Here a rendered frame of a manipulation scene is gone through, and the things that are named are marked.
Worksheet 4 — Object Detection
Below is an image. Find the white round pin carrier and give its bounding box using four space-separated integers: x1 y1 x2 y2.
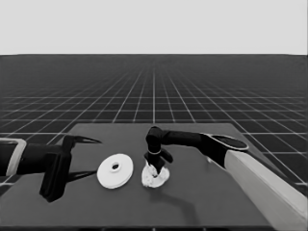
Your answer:
141 163 170 189

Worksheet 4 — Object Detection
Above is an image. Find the large thick white disc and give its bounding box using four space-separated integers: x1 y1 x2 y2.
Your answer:
96 153 135 190

